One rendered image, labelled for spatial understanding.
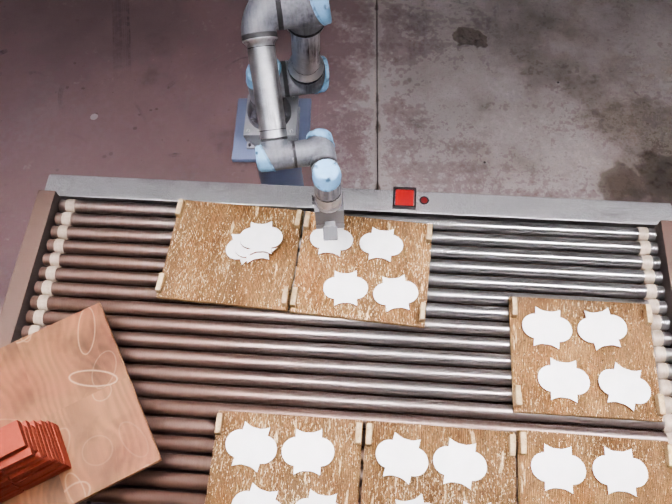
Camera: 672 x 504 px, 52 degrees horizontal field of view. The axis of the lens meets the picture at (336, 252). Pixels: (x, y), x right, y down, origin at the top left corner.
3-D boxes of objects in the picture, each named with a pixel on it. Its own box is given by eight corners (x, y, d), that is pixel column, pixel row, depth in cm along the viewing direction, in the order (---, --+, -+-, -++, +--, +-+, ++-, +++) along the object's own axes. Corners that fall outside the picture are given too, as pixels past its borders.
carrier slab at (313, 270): (306, 213, 224) (306, 211, 223) (432, 226, 221) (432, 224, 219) (289, 313, 209) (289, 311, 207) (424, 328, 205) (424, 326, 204)
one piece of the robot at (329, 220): (311, 221, 189) (315, 248, 204) (344, 220, 189) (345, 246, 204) (311, 184, 195) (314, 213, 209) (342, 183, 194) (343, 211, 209)
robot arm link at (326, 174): (338, 153, 183) (343, 179, 180) (339, 175, 193) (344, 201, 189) (309, 157, 183) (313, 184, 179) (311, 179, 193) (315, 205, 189)
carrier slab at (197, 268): (182, 201, 227) (180, 199, 226) (304, 213, 224) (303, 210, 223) (157, 298, 212) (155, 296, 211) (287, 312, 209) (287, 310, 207)
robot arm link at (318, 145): (292, 129, 189) (297, 162, 184) (332, 124, 190) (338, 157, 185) (294, 146, 196) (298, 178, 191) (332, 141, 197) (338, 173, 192)
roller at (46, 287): (42, 283, 221) (36, 277, 216) (662, 318, 209) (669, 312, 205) (38, 297, 218) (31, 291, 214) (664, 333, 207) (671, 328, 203)
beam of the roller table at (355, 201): (55, 183, 240) (49, 173, 234) (664, 211, 228) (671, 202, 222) (49, 203, 236) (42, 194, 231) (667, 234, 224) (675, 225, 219)
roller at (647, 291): (50, 255, 225) (44, 249, 221) (658, 288, 214) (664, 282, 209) (46, 269, 223) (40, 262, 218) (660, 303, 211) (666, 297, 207)
